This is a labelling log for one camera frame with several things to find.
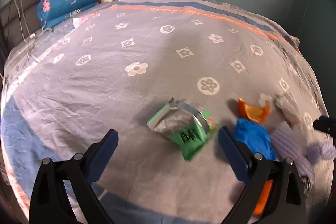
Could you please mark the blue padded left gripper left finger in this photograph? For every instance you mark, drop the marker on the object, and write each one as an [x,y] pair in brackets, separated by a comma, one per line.
[99,154]

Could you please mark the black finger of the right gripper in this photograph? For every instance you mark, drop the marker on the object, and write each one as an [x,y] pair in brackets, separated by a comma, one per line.
[326,125]

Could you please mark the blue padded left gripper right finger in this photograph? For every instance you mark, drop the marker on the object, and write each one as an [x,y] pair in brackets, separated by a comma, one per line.
[233,155]

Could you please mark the large orange peel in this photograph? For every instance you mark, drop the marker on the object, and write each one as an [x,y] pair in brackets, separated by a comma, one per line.
[260,206]

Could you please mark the lavender paper cupcake liner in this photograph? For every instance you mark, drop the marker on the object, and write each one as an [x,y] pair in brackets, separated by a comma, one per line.
[286,146]

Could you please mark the small orange peel piece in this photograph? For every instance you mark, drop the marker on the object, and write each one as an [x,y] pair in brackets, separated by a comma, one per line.
[253,113]

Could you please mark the green snack wrapper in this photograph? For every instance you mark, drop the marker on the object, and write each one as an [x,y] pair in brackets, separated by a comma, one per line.
[189,126]

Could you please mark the lavender crumpled wrapper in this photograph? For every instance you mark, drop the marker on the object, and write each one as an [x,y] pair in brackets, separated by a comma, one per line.
[320,151]

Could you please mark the white crumpled paper wrapper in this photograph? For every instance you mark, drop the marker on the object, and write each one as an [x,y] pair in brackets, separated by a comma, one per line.
[286,103]

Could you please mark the grey patterned bed sheet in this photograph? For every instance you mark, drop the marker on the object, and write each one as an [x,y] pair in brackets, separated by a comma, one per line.
[114,67]

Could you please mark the floral cloth at bed corner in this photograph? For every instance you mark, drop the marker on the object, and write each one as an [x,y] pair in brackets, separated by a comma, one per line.
[295,42]

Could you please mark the grey upholstered headboard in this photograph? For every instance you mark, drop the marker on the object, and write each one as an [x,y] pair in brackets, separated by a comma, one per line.
[18,18]

